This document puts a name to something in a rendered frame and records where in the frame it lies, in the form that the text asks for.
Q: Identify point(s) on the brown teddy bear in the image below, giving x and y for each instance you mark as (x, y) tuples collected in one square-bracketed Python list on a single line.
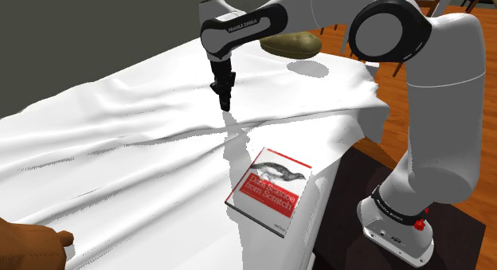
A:
[(27, 246)]

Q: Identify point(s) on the white and red book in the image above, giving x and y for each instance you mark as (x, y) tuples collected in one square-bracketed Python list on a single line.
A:
[(271, 187)]

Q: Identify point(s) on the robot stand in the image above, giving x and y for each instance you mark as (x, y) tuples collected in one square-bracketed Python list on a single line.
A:
[(458, 238)]

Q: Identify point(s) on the brown potato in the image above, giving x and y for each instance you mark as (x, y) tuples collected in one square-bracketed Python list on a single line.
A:
[(292, 45)]

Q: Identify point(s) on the white bed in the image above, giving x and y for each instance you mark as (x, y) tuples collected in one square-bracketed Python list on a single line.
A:
[(128, 152)]

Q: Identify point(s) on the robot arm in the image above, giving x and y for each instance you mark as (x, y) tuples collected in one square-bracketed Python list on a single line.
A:
[(442, 106)]

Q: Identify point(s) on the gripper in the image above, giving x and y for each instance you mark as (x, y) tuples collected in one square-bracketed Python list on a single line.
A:
[(221, 72)]

